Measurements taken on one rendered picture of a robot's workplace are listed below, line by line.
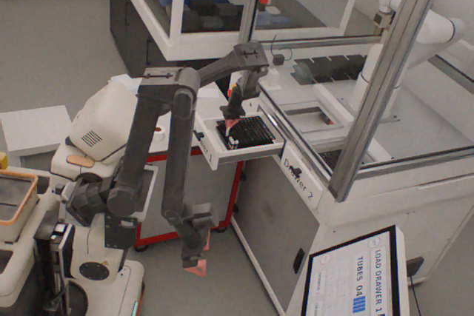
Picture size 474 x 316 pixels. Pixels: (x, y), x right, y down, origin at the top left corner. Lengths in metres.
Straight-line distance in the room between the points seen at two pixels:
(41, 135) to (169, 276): 1.00
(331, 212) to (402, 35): 0.75
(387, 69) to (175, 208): 0.78
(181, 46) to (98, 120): 1.49
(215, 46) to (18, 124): 1.17
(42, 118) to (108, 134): 1.07
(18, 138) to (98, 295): 0.77
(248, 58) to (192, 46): 1.33
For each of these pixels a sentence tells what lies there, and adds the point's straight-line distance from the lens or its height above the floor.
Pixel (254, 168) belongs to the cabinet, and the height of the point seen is 0.57.
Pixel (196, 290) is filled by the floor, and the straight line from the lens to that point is 2.63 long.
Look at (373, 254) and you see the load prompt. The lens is 1.46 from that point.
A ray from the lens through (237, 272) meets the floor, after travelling 2.73.
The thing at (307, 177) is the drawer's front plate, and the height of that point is 0.92.
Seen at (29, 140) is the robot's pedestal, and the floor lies 0.76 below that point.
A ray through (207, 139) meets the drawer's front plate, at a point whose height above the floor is 0.92.
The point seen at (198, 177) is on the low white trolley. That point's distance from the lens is 2.42.
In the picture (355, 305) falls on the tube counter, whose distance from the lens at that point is 1.39.
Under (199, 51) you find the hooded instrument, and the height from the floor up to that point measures 0.86.
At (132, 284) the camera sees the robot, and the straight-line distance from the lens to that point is 2.30.
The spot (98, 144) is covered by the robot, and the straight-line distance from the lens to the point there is 1.38.
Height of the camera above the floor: 2.17
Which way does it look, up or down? 38 degrees down
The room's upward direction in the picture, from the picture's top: 12 degrees clockwise
